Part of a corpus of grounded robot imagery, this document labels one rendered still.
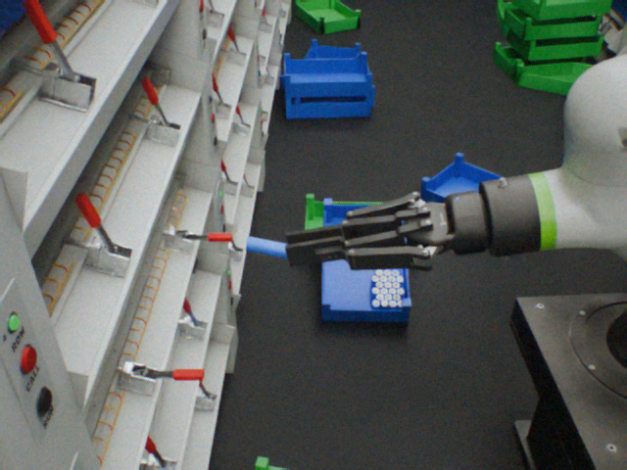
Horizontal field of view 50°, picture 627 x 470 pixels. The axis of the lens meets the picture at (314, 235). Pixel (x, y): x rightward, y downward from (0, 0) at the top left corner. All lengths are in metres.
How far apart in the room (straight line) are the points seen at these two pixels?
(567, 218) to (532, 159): 1.47
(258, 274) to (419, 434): 0.59
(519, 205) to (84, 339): 0.48
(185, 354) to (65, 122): 0.61
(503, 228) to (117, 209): 0.44
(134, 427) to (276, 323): 0.80
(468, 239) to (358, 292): 0.84
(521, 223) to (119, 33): 0.48
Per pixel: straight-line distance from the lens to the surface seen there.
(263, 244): 0.82
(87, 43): 0.73
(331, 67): 2.53
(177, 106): 1.01
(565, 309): 1.17
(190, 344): 1.14
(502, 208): 0.78
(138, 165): 0.87
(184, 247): 1.02
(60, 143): 0.57
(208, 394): 1.28
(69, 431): 0.58
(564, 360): 1.08
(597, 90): 0.72
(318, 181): 2.03
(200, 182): 1.15
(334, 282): 1.61
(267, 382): 1.45
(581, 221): 0.80
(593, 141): 0.72
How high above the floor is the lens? 1.10
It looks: 37 degrees down
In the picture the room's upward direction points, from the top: straight up
